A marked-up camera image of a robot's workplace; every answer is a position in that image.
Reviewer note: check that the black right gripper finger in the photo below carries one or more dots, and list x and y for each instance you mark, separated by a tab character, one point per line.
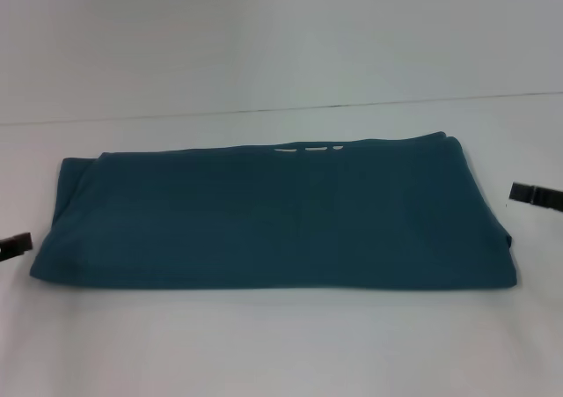
534	196

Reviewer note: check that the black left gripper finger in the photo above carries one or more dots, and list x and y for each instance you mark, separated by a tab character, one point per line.
15	245

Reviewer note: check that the teal blue shirt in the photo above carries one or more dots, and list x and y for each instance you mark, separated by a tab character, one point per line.
272	221

